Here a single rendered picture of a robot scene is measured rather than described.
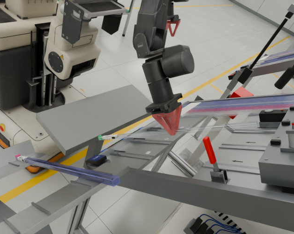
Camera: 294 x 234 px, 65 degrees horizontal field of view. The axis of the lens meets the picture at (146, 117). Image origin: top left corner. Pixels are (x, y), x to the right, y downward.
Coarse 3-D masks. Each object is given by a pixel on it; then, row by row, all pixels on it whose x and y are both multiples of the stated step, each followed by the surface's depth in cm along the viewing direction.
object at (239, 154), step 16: (256, 128) 73; (272, 128) 70; (224, 144) 68; (240, 144) 66; (256, 144) 63; (208, 160) 62; (224, 160) 60; (240, 160) 58; (256, 160) 56; (208, 176) 54; (240, 176) 51; (256, 176) 50
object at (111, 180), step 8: (24, 160) 65; (32, 160) 61; (40, 160) 58; (48, 168) 53; (56, 168) 49; (64, 168) 47; (72, 168) 45; (80, 168) 44; (80, 176) 42; (88, 176) 40; (96, 176) 38; (104, 176) 37; (112, 176) 36; (112, 184) 35
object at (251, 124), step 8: (184, 128) 62; (192, 128) 60; (200, 128) 58; (208, 128) 57; (216, 128) 56; (224, 128) 55; (232, 128) 54; (240, 128) 53; (120, 136) 74; (128, 136) 72; (136, 136) 70
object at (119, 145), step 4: (184, 104) 122; (148, 124) 101; (152, 124) 102; (156, 124) 104; (144, 128) 98; (148, 128) 100; (124, 140) 90; (128, 140) 91; (116, 144) 87; (120, 144) 88; (124, 144) 90; (108, 148) 85; (112, 148) 85; (116, 148) 86; (120, 148) 88; (104, 152) 82; (108, 152) 84; (112, 152) 85
